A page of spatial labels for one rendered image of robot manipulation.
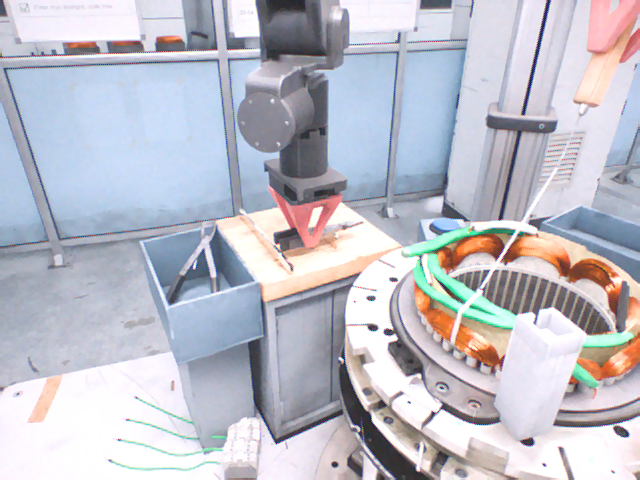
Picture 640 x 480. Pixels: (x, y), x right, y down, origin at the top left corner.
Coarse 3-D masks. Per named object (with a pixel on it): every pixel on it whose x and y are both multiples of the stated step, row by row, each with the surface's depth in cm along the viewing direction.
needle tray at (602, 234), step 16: (576, 208) 71; (544, 224) 67; (560, 224) 70; (576, 224) 73; (592, 224) 71; (608, 224) 70; (624, 224) 68; (576, 240) 63; (592, 240) 70; (608, 240) 70; (624, 240) 68; (608, 256) 61; (624, 256) 59
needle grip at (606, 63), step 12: (612, 12) 30; (624, 36) 30; (612, 48) 30; (624, 48) 31; (600, 60) 31; (612, 60) 30; (588, 72) 31; (600, 72) 31; (612, 72) 31; (588, 84) 31; (600, 84) 31; (576, 96) 32; (588, 96) 31; (600, 96) 31
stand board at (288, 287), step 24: (264, 216) 69; (312, 216) 69; (336, 216) 69; (360, 216) 69; (240, 240) 62; (360, 240) 62; (384, 240) 62; (264, 264) 57; (312, 264) 57; (336, 264) 57; (360, 264) 59; (264, 288) 53; (288, 288) 55
